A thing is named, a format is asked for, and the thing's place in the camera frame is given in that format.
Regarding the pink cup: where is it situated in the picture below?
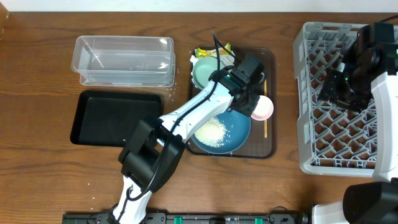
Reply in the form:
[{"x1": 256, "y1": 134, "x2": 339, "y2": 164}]
[{"x1": 251, "y1": 95, "x2": 274, "y2": 121}]

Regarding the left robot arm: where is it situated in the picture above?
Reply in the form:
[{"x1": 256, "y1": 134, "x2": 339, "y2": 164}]
[{"x1": 111, "y1": 55, "x2": 266, "y2": 223}]

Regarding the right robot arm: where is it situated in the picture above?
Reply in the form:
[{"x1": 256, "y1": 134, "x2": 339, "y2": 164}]
[{"x1": 309, "y1": 21, "x2": 397, "y2": 224}]

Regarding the grey dishwasher rack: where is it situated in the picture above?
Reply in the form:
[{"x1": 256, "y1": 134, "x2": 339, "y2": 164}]
[{"x1": 292, "y1": 21, "x2": 398, "y2": 178}]

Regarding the dark blue plate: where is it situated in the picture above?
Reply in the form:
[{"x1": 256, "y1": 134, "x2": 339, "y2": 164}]
[{"x1": 190, "y1": 111, "x2": 251, "y2": 154}]

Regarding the wooden chopstick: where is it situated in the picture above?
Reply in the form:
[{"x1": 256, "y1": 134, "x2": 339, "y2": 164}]
[{"x1": 264, "y1": 80, "x2": 267, "y2": 138}]

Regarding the crumpled white napkin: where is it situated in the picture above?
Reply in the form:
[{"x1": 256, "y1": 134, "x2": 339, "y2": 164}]
[{"x1": 190, "y1": 55, "x2": 235, "y2": 68}]

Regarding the white rice pile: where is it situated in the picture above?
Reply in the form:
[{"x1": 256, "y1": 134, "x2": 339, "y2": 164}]
[{"x1": 194, "y1": 118, "x2": 227, "y2": 147}]

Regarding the dark brown serving tray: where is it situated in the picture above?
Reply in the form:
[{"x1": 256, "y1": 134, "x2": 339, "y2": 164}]
[{"x1": 187, "y1": 45, "x2": 277, "y2": 159}]

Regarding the mint green bowl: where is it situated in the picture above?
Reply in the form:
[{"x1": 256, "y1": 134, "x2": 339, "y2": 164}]
[{"x1": 192, "y1": 57, "x2": 218, "y2": 90}]

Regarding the yellow green snack wrapper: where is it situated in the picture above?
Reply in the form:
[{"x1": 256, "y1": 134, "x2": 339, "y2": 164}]
[{"x1": 195, "y1": 42, "x2": 231, "y2": 58}]

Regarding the black plastic bin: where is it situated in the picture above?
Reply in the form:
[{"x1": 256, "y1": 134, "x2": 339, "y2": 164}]
[{"x1": 70, "y1": 90, "x2": 162, "y2": 147}]

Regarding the clear plastic bin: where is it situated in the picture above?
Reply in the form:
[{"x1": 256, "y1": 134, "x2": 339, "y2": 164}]
[{"x1": 72, "y1": 35, "x2": 175, "y2": 87}]

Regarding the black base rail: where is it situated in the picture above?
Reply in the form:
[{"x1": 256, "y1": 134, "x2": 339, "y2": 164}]
[{"x1": 62, "y1": 206, "x2": 313, "y2": 224}]

